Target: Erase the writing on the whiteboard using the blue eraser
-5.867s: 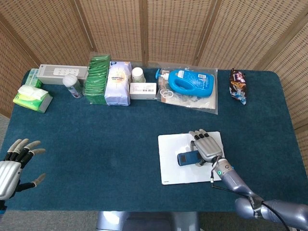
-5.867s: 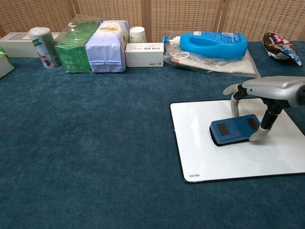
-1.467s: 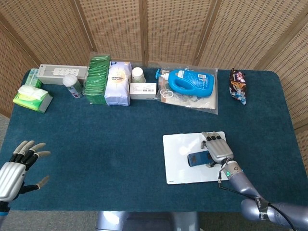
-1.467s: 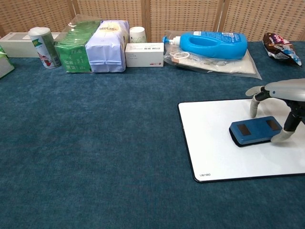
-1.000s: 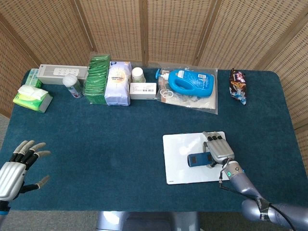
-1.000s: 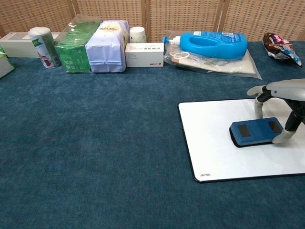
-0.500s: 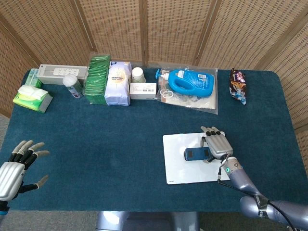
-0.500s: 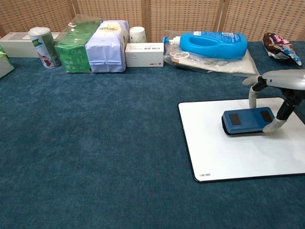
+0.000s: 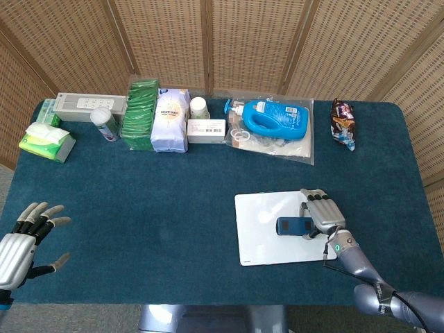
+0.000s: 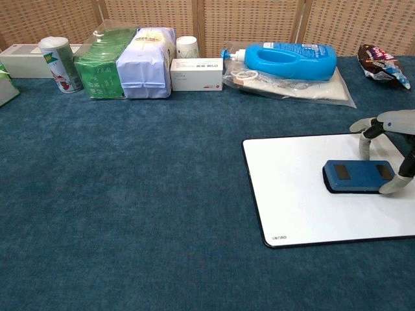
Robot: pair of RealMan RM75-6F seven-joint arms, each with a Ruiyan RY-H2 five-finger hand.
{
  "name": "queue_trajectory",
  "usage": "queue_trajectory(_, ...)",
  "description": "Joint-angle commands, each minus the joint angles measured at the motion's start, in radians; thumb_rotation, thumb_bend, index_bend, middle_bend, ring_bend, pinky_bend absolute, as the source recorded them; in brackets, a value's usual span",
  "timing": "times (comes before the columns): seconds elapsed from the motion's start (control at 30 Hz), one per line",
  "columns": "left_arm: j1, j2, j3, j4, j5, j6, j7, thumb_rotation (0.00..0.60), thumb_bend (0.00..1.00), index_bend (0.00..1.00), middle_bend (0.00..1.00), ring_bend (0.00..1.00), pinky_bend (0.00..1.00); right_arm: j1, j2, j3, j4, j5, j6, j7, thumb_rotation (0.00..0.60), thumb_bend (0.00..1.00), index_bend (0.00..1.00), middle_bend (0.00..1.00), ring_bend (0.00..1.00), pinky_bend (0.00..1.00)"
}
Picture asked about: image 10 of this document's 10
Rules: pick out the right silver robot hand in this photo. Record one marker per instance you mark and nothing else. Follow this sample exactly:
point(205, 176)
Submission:
point(402, 121)

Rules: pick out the blue board eraser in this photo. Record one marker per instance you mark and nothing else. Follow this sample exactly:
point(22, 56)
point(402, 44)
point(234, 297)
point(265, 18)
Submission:
point(356, 176)

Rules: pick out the white board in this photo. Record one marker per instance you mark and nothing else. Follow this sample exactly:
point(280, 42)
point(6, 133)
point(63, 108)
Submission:
point(291, 194)

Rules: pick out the brown snack bag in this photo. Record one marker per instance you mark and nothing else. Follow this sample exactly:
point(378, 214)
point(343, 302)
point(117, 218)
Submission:
point(379, 63)

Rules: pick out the clear plastic zip bag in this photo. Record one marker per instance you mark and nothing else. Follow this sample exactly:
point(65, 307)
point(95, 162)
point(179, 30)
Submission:
point(317, 92)

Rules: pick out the blue detergent pump bottle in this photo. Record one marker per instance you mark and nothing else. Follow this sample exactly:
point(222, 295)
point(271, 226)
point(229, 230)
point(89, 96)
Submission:
point(291, 63)

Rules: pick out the woven rattan folding screen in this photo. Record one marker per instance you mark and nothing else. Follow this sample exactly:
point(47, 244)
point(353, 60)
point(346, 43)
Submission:
point(253, 22)

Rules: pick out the small white cardboard box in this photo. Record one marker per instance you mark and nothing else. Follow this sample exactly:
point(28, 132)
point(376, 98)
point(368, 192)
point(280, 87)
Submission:
point(194, 76)

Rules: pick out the white paper cup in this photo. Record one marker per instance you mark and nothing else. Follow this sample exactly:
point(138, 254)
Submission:
point(187, 48)

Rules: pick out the white lavender paper bag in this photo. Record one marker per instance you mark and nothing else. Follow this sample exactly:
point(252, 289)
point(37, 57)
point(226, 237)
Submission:
point(142, 71)

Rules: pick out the blue felt table cover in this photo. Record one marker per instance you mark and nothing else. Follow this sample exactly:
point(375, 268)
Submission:
point(129, 194)

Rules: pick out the green tea box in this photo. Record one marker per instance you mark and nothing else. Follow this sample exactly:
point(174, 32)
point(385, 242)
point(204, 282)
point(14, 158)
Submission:
point(100, 71)

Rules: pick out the white lidded cylindrical can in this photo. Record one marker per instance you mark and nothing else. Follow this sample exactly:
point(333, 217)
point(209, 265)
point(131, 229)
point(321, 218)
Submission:
point(63, 71)

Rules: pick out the white power strip box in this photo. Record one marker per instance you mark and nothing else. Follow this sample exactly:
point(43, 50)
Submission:
point(22, 64)

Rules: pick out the green tissue pack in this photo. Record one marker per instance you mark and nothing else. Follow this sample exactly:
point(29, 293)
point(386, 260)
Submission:
point(8, 92)

